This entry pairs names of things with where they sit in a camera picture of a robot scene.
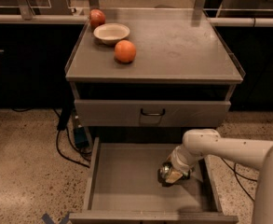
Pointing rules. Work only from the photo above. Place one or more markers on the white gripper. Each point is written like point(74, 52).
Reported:
point(177, 164)

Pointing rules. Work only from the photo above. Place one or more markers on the green soda can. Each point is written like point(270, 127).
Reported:
point(164, 171)

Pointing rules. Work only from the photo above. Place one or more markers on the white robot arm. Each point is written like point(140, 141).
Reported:
point(257, 154)

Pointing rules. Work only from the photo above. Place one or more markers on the open grey middle drawer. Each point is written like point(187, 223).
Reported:
point(124, 187)

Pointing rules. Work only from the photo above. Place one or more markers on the grey drawer cabinet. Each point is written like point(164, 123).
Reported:
point(178, 58)

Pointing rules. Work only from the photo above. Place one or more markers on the closed grey top drawer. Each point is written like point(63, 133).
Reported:
point(125, 113)

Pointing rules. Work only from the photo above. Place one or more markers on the dark background counter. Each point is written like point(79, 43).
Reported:
point(33, 55)

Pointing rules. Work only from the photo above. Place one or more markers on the blue box on floor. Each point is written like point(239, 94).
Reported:
point(80, 137)

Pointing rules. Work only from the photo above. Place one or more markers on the orange fruit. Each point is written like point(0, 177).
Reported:
point(125, 51)

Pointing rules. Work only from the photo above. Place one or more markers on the blue tape cross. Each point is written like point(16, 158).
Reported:
point(47, 219)

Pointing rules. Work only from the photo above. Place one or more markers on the white bowl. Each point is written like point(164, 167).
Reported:
point(111, 33)

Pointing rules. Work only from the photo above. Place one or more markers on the red apple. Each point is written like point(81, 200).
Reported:
point(96, 18)

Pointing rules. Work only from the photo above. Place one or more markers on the black drawer handle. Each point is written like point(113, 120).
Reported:
point(153, 114)

